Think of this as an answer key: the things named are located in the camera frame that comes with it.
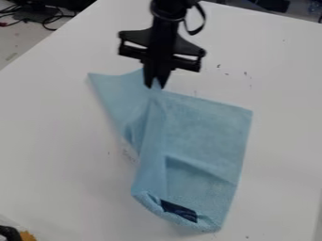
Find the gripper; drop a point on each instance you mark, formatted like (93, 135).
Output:
(161, 42)

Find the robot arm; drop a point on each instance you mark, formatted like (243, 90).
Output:
(170, 7)

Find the blue cloth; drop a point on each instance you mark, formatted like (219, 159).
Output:
(184, 147)

